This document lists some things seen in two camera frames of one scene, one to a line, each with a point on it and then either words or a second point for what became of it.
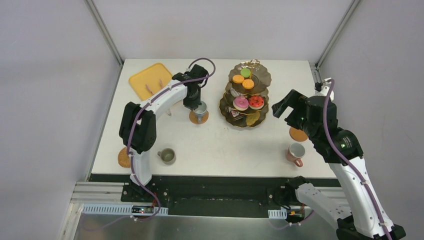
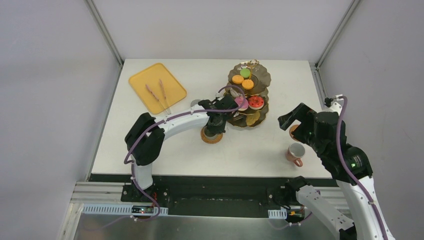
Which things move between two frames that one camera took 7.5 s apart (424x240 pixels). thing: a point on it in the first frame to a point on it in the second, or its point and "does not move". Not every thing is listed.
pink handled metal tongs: [167, 110] does not move
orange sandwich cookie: [248, 84] does not move
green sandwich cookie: [245, 72] does not move
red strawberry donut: [256, 102] does not move
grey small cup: [168, 155] to [209, 134]
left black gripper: [193, 100] to [214, 122]
